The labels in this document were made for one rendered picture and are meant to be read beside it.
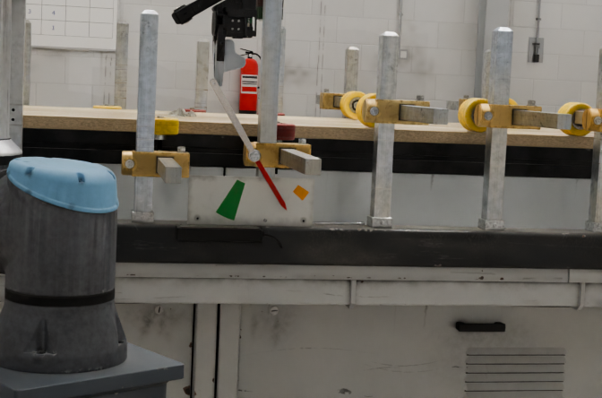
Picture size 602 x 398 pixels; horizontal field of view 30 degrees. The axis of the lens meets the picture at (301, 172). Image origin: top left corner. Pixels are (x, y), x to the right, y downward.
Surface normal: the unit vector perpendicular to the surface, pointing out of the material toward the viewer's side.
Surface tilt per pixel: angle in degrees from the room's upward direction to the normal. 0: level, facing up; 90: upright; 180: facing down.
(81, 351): 70
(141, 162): 90
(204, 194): 90
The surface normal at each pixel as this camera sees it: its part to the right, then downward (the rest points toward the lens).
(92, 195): 0.69, 0.01
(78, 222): 0.51, 0.09
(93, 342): 0.67, -0.25
